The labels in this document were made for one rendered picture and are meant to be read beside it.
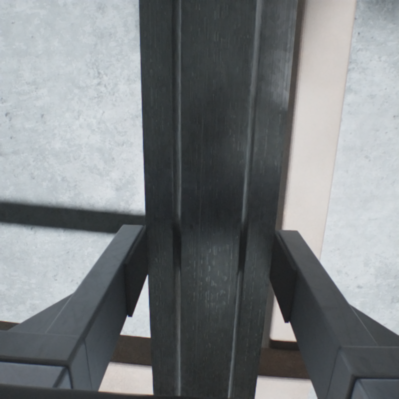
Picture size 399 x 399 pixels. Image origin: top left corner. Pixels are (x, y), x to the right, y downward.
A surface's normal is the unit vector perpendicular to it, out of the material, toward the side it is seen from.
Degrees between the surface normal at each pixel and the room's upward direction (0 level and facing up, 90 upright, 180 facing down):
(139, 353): 90
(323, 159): 0
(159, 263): 0
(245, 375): 0
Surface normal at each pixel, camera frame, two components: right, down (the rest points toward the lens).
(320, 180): -0.04, 0.30
